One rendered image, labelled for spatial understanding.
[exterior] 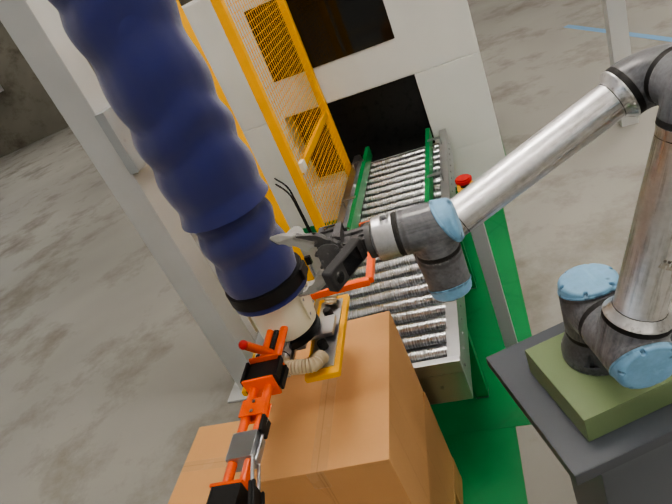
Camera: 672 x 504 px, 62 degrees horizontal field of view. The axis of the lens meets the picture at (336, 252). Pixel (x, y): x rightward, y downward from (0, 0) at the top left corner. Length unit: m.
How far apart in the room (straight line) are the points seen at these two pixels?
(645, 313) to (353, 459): 0.78
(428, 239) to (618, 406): 0.77
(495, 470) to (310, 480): 1.16
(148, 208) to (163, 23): 1.68
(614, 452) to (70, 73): 2.43
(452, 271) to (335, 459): 0.67
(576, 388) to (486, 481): 0.99
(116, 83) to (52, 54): 1.47
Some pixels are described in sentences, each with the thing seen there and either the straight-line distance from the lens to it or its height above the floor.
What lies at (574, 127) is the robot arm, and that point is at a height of 1.56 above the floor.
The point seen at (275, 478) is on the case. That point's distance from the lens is 1.61.
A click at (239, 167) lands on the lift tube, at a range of 1.33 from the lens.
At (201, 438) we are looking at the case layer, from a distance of 2.52.
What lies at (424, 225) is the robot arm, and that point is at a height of 1.56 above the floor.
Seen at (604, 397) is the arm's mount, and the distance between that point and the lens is 1.65.
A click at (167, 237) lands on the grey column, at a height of 1.11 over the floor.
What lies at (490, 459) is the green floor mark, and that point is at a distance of 2.62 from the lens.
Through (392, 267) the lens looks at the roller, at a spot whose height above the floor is 0.52.
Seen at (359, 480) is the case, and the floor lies 0.88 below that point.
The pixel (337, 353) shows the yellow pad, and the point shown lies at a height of 1.13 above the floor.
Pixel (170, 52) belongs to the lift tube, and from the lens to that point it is 1.26.
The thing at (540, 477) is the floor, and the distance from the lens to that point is 2.54.
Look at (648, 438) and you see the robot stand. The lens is 1.68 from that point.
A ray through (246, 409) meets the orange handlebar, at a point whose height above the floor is 1.26.
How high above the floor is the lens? 2.08
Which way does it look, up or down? 29 degrees down
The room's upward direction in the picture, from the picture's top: 24 degrees counter-clockwise
